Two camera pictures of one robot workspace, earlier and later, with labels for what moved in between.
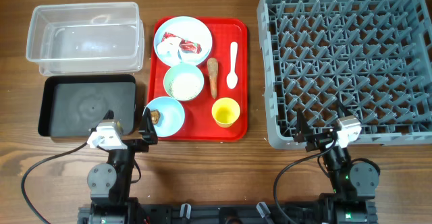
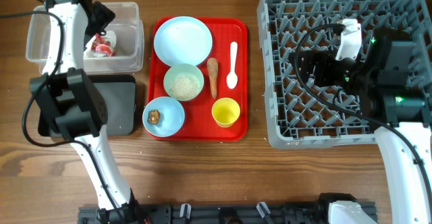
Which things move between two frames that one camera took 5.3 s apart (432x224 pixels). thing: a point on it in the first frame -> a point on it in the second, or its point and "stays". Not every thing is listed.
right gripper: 302,127 -> 325,59
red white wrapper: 171,45 -> 101,46
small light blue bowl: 172,117 stays
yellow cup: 225,111 stays
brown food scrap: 155,116 stays
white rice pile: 185,86 stays
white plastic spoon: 232,79 stays
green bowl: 183,81 stays
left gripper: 139,146 -> 105,15
